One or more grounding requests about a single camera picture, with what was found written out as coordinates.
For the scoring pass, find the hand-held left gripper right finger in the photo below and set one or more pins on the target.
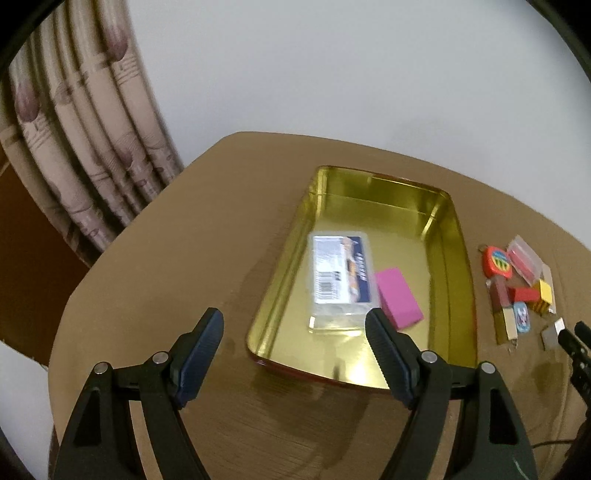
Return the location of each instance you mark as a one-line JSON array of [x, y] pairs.
[[387, 355]]

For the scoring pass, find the clear case with red insert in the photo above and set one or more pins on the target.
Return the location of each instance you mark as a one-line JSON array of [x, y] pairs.
[[522, 259]]

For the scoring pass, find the patterned beige curtain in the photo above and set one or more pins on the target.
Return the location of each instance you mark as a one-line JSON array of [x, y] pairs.
[[92, 138]]

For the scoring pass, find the pink eraser block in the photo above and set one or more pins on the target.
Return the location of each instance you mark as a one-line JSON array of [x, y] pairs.
[[399, 300]]

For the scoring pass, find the red block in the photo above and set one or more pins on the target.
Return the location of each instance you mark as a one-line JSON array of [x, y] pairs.
[[521, 294]]

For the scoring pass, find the red and gold tin box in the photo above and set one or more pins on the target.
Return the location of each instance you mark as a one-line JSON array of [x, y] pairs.
[[369, 221]]

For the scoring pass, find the brown wooden panel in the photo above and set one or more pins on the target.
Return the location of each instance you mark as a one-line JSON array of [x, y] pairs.
[[27, 277]]

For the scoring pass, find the grey metal block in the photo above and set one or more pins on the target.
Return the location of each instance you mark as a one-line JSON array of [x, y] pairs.
[[550, 337]]

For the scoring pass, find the orange tape measure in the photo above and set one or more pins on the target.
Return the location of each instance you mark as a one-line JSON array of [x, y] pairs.
[[497, 263]]

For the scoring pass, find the yellow block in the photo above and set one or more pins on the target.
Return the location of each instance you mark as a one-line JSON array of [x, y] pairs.
[[544, 293]]

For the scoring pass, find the reddish brown block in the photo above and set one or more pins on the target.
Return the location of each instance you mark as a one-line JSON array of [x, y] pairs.
[[499, 295]]

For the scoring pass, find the small blue oval eraser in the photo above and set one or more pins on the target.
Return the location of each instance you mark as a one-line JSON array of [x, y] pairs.
[[521, 317]]

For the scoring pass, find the beige rectangular block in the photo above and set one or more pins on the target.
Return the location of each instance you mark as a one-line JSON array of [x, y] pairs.
[[507, 327]]

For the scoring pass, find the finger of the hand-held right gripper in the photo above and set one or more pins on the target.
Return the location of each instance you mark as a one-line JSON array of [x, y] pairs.
[[577, 348]]

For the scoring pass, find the clear labelled plastic case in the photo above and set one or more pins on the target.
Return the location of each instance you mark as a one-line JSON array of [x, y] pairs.
[[337, 272]]

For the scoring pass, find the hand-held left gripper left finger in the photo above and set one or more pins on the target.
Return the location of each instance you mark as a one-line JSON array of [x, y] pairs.
[[198, 357]]

